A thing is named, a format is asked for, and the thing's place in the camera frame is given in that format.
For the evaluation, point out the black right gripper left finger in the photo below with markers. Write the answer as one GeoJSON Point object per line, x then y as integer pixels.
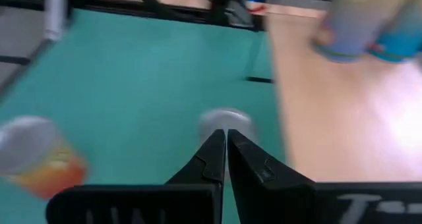
{"type": "Point", "coordinates": [204, 171]}

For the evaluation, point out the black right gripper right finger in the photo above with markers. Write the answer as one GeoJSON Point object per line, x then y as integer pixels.
{"type": "Point", "coordinates": [263, 191]}

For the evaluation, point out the Tomatoes label tin can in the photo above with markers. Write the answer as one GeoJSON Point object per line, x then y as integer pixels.
{"type": "Point", "coordinates": [214, 118]}

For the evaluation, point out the orange label tin can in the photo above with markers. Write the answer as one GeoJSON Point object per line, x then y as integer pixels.
{"type": "Point", "coordinates": [49, 171]}

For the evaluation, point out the tin can with silver lid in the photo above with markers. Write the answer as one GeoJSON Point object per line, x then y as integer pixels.
{"type": "Point", "coordinates": [349, 29]}

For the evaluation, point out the teal label tin can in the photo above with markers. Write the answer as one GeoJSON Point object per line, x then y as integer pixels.
{"type": "Point", "coordinates": [402, 39]}

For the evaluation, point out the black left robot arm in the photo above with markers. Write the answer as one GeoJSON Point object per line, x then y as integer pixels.
{"type": "Point", "coordinates": [230, 6]}

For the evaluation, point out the green table mat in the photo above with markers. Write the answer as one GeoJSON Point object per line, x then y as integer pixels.
{"type": "Point", "coordinates": [132, 85]}

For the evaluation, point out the white pole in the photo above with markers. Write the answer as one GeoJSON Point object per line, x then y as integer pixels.
{"type": "Point", "coordinates": [54, 13]}

